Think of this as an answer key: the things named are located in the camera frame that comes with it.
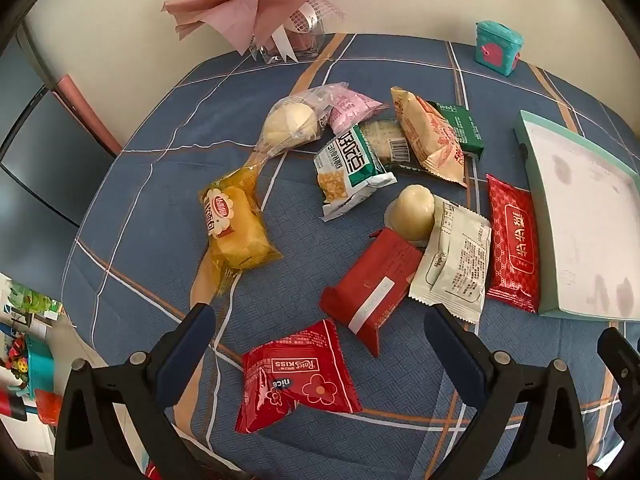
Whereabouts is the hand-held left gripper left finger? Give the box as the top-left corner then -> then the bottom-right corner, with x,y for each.
54,302 -> 217,480

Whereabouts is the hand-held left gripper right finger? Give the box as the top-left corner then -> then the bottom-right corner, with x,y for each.
424,304 -> 587,480

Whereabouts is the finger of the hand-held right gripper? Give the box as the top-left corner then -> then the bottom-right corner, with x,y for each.
597,327 -> 640,441

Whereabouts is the cream white snack packet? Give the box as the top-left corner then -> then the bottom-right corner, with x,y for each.
409,195 -> 493,325

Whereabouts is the red packet with white stripe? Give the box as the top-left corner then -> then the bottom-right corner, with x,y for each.
320,229 -> 425,358

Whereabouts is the red flower print packet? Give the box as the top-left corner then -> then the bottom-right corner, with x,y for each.
234,319 -> 363,435

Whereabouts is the red patterned snack packet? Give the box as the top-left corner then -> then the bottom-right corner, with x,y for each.
485,174 -> 542,315

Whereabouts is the yellow cake packet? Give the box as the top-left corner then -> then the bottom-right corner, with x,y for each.
199,167 -> 284,296

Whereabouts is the white jelly cup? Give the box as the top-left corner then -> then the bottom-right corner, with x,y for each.
384,184 -> 436,247

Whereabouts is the teal rimmed white tray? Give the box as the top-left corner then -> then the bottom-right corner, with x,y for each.
514,110 -> 640,322

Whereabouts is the orange beige snack packet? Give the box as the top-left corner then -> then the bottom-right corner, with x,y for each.
390,86 -> 468,190

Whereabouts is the green and white cracker packet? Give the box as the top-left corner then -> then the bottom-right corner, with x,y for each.
312,124 -> 398,222

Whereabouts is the dark green snack packet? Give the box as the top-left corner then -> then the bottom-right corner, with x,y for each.
435,101 -> 485,160

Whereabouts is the pale round cake packet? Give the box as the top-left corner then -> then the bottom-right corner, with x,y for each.
359,117 -> 426,173

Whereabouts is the clear packet with white bun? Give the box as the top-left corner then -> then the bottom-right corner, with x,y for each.
245,85 -> 348,176

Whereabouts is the pink snack packet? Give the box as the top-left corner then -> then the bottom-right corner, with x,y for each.
320,82 -> 390,133

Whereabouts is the blue plaid tablecloth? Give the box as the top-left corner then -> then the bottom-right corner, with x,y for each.
60,32 -> 640,480

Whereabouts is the grey cabinet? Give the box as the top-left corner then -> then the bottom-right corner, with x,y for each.
0,25 -> 123,271

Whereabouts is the pink board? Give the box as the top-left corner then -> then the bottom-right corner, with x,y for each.
55,74 -> 123,156

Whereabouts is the teal toy house box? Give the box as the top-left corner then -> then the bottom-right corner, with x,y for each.
474,21 -> 524,77

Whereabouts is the clear glass vase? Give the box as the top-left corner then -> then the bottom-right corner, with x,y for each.
250,30 -> 328,65

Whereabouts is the pink flower bouquet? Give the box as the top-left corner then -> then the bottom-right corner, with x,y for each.
161,0 -> 381,57

